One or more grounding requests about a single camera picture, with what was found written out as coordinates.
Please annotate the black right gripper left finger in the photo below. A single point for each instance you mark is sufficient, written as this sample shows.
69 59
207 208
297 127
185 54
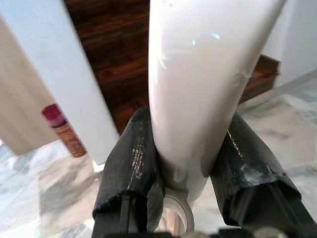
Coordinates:
126 173

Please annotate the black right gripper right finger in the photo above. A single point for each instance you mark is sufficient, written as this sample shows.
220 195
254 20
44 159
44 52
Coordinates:
250 173

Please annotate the red spray can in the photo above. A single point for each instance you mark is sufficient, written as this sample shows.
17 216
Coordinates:
64 131

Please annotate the dark wooden staircase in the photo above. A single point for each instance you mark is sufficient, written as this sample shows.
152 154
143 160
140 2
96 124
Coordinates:
111 49

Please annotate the light wood furniture panel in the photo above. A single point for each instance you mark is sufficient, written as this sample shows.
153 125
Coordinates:
19 99

